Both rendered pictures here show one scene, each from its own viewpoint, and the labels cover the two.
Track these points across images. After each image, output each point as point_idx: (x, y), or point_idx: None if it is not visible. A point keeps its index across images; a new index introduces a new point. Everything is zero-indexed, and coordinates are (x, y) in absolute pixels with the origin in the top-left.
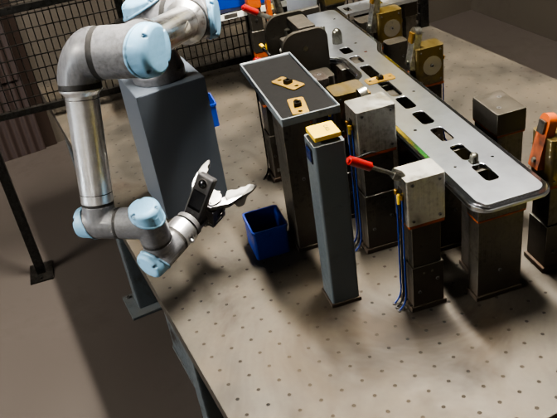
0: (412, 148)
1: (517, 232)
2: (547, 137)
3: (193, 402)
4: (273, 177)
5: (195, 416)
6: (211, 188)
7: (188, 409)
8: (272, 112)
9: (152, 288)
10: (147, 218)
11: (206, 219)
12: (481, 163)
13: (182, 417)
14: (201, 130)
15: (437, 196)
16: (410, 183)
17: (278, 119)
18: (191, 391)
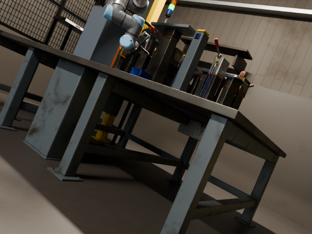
0: (202, 68)
1: (232, 99)
2: (243, 77)
3: (40, 158)
4: None
5: (43, 162)
6: (147, 38)
7: (38, 159)
8: (179, 25)
9: (100, 64)
10: (143, 19)
11: (134, 51)
12: (224, 77)
13: (36, 160)
14: (117, 40)
15: (225, 70)
16: (224, 59)
17: (185, 25)
18: (38, 155)
